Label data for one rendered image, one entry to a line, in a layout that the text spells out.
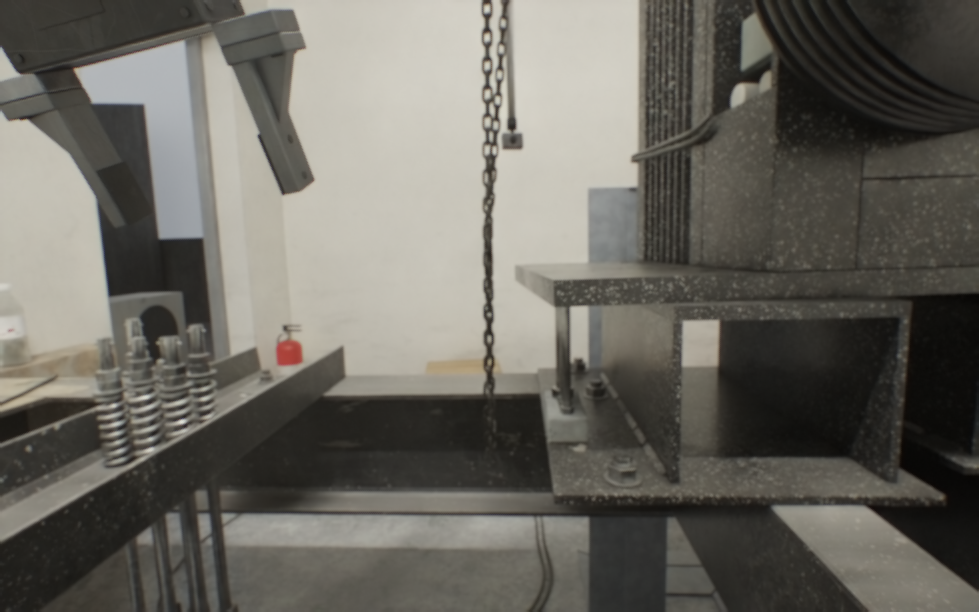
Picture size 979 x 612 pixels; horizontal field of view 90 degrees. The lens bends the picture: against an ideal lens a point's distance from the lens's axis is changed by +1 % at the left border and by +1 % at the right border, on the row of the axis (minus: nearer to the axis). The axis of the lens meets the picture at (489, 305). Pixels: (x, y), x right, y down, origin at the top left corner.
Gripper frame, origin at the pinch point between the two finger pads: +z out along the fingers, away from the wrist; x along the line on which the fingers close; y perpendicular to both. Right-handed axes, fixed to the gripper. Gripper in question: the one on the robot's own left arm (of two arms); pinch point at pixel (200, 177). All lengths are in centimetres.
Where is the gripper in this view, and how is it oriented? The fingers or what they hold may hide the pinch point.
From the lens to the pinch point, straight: 40.7
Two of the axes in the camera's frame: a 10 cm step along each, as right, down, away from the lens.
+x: -9.8, 1.4, 1.7
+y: 0.8, -5.1, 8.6
